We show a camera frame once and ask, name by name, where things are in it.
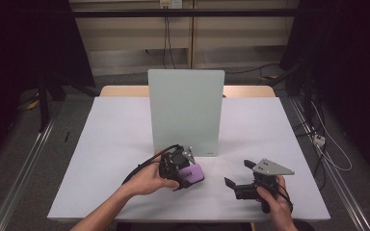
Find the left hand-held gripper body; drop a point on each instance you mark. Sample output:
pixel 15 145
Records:
pixel 173 163

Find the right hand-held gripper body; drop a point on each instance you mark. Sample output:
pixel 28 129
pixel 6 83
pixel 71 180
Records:
pixel 271 166

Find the purple board eraser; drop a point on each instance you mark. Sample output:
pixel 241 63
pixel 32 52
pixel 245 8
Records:
pixel 192 173

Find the pale green glass whiteboard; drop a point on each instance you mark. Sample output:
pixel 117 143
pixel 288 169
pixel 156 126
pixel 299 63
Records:
pixel 186 112

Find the person's left hand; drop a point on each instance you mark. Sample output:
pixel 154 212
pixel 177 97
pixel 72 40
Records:
pixel 147 181

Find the person's right hand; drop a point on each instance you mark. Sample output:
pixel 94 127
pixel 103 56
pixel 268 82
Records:
pixel 279 207

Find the white table mat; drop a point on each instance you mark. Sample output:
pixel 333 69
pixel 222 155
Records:
pixel 109 160

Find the black metal stand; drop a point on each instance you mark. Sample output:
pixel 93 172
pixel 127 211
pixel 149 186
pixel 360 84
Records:
pixel 307 93
pixel 43 102

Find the light wooden table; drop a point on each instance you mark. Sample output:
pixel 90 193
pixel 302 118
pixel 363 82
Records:
pixel 122 91

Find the yellow floor tape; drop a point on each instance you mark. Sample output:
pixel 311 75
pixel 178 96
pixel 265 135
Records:
pixel 269 77
pixel 33 104

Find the black pen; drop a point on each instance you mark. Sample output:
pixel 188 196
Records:
pixel 66 136

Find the black curtain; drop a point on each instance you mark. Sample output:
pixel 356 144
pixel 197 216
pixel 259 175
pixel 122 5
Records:
pixel 356 80
pixel 19 48

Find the black horizontal bar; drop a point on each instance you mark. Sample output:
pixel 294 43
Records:
pixel 125 13

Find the aluminium floor rail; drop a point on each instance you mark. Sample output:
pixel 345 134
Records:
pixel 19 179
pixel 337 186

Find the wooden wall post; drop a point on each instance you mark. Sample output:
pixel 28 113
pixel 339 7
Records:
pixel 191 35

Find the white wall socket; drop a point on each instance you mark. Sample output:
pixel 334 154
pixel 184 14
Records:
pixel 171 4

